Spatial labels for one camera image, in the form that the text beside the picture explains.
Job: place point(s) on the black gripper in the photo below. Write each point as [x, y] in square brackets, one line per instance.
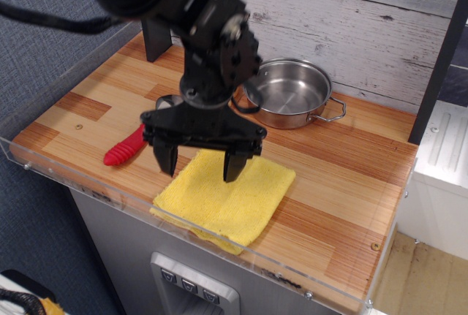
[222, 130]

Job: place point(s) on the yellow cloth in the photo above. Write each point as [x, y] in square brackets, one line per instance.
[229, 215]

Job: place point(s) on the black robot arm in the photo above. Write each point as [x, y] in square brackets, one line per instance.
[220, 55]

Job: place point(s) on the stainless steel pot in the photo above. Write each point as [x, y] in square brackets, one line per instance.
[289, 93]

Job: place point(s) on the grey cabinet with button panel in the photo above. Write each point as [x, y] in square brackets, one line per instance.
[156, 272]

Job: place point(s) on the clear acrylic table guard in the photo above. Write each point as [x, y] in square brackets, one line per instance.
[321, 251]

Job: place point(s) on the black yellow object bottom left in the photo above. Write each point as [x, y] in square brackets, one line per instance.
[21, 294]

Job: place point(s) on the white ridged side unit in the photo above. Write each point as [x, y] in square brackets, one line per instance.
[434, 207]

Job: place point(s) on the red handled metal spoon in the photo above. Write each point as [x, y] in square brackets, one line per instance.
[127, 148]

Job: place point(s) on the dark grey right post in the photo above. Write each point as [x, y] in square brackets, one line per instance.
[444, 58]

